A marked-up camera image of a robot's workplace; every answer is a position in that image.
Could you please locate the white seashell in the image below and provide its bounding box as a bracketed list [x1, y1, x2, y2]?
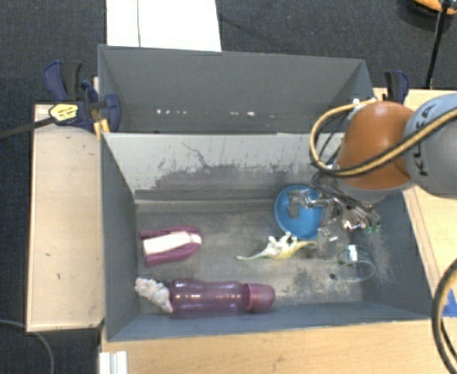
[134, 277, 174, 314]

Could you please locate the grey metal bin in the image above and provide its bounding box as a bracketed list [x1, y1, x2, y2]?
[97, 44, 437, 343]

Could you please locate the pale yellow toy dinosaur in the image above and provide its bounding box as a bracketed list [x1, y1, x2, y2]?
[236, 231, 319, 262]

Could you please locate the clear glass object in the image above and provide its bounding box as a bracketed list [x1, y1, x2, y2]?
[335, 244, 378, 284]

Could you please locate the purple and white stapler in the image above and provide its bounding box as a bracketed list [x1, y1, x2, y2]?
[139, 225, 204, 268]

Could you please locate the blue bowl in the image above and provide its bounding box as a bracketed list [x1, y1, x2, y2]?
[273, 184, 326, 240]

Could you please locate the purple plastic bottle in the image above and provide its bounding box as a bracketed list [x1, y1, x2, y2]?
[168, 278, 277, 319]

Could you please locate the pale wood board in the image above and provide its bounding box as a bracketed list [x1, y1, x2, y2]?
[25, 103, 107, 333]

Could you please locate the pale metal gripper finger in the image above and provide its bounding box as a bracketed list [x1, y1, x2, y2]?
[316, 225, 339, 259]
[288, 189, 325, 219]

